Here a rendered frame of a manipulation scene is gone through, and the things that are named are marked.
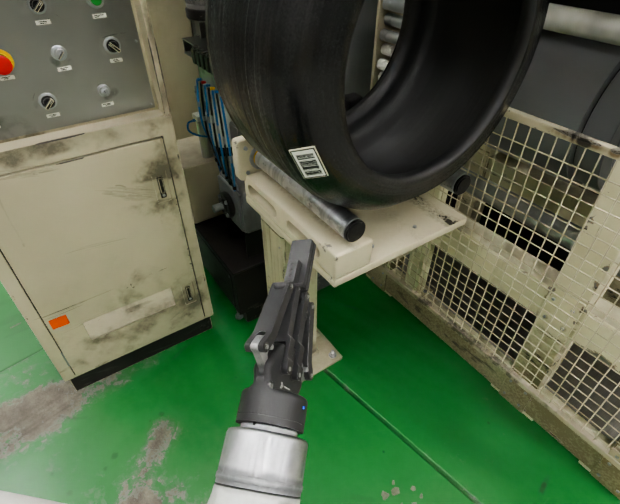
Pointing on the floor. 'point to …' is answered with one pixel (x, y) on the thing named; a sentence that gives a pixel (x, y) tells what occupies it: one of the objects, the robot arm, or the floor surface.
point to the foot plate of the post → (326, 355)
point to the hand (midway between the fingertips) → (299, 265)
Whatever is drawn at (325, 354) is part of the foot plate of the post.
